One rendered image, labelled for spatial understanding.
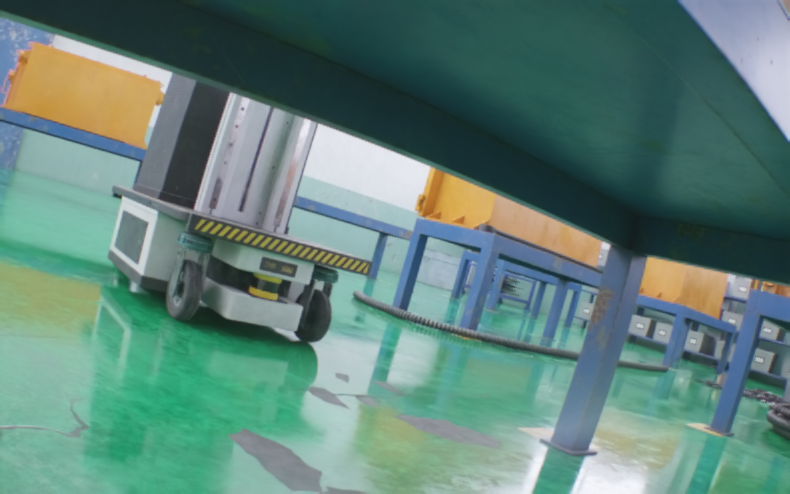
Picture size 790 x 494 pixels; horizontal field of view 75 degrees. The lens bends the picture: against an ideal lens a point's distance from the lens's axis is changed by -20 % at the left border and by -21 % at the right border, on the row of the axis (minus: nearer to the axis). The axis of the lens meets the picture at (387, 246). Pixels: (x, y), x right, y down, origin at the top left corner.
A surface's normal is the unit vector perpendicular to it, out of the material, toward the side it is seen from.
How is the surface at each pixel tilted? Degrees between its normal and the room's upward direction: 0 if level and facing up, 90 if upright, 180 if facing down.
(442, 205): 90
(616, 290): 90
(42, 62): 90
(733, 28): 90
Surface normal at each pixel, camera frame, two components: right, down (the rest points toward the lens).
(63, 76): 0.55, 0.15
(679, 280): -0.77, -0.22
